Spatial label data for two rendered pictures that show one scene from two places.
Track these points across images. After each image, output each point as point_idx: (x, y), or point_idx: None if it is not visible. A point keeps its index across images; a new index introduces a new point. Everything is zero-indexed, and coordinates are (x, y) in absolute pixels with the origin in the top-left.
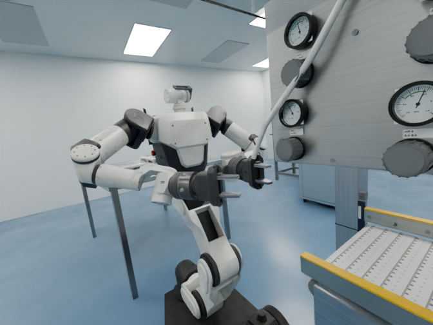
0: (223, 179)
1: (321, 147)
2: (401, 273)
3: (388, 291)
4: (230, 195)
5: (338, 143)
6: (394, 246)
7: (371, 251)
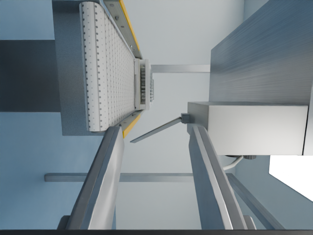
0: (199, 209)
1: None
2: (117, 85)
3: (132, 122)
4: (119, 176)
5: None
6: (112, 50)
7: (111, 69)
